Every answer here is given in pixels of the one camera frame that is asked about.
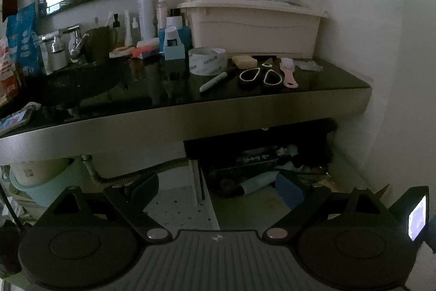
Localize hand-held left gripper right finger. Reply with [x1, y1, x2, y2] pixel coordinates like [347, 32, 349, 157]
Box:
[262, 172, 394, 241]

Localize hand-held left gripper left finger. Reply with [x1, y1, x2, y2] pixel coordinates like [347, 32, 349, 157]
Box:
[41, 172, 170, 242]

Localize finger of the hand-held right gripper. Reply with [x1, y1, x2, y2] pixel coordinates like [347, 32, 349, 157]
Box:
[375, 184, 392, 210]

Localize dark drawer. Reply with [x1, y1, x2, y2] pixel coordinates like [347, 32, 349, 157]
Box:
[183, 118, 342, 211]

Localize light blue cylindrical item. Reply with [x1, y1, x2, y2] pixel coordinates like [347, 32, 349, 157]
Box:
[243, 171, 277, 195]

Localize black box with white print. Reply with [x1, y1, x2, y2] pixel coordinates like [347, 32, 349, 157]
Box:
[234, 147, 291, 172]

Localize dark round item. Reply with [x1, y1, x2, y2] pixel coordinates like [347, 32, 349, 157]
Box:
[217, 178, 245, 198]

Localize black stone vanity counter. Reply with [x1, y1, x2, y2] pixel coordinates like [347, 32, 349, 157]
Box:
[0, 56, 374, 169]

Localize light blue plastic basin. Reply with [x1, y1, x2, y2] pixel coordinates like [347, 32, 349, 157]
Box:
[8, 158, 96, 209]

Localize cream plastic basin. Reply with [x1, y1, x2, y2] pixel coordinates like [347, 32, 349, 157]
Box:
[10, 158, 73, 187]

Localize black and white scissors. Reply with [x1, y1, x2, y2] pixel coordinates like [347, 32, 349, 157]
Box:
[238, 61, 285, 89]

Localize pink brush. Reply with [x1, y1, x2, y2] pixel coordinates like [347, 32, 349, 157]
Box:
[279, 58, 299, 89]

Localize black sink basin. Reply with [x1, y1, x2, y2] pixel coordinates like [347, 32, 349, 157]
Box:
[23, 61, 124, 108]

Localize white pen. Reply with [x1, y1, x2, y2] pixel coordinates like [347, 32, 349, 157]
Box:
[199, 71, 228, 93]

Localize clear plastic wrapper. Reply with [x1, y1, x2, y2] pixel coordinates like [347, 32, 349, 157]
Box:
[294, 59, 323, 72]

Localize orange packet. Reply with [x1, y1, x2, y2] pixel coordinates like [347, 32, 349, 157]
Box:
[131, 46, 161, 59]

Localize white round soap dish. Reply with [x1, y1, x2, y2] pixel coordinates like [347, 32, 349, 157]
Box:
[108, 46, 134, 59]

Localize yellow sponge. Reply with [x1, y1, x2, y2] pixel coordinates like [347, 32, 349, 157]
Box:
[232, 54, 259, 70]

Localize light blue holder box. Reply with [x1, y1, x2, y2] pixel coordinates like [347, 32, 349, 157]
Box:
[162, 35, 186, 61]

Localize clear tape roll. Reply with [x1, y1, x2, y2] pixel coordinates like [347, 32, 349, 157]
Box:
[188, 47, 228, 76]

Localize phone with colourful case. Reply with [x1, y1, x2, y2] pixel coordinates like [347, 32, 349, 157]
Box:
[0, 104, 37, 137]

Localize dark toothbrush cup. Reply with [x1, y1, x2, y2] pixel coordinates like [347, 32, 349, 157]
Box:
[84, 26, 118, 62]

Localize white toothpaste tube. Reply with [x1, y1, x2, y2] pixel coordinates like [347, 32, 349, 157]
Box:
[164, 25, 180, 48]

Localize blue bottle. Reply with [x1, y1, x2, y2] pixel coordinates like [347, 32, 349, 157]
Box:
[178, 25, 193, 53]

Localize chrome faucet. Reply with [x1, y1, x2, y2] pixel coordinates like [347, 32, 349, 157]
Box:
[37, 24, 91, 64]

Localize slim white bottle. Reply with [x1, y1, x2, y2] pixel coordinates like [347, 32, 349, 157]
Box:
[123, 9, 134, 46]

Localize beige plastic dish tub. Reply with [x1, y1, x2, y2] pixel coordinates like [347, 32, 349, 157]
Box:
[177, 0, 330, 59]

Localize white jar with black lid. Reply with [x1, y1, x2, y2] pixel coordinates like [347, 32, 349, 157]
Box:
[166, 8, 185, 28]

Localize large white bottle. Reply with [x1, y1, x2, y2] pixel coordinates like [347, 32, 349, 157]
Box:
[137, 0, 157, 41]

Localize white spray bottle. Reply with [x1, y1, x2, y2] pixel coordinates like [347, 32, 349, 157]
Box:
[156, 0, 168, 30]

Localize red and white packet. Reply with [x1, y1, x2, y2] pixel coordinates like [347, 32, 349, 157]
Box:
[0, 36, 20, 105]

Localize blue printed packet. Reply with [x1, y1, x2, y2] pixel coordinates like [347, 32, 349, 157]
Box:
[6, 2, 44, 77]

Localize metal flexible hose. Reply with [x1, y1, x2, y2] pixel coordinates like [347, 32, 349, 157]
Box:
[81, 155, 192, 190]

